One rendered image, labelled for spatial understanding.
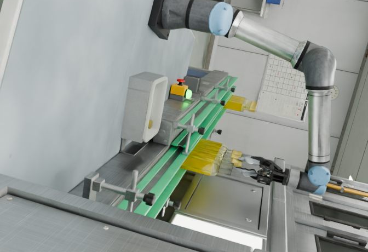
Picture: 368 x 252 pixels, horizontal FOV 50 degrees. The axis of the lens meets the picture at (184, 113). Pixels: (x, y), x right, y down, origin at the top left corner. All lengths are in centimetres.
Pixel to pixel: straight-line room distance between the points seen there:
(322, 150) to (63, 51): 97
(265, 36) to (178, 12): 35
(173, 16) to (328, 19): 612
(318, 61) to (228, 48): 609
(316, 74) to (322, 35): 604
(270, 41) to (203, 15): 29
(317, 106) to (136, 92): 63
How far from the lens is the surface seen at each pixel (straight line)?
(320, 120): 147
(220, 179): 185
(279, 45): 156
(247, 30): 157
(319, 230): 176
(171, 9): 146
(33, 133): 90
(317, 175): 152
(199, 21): 145
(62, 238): 67
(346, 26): 752
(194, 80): 219
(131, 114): 138
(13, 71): 80
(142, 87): 135
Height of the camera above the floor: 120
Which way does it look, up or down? 11 degrees down
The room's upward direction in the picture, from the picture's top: 103 degrees clockwise
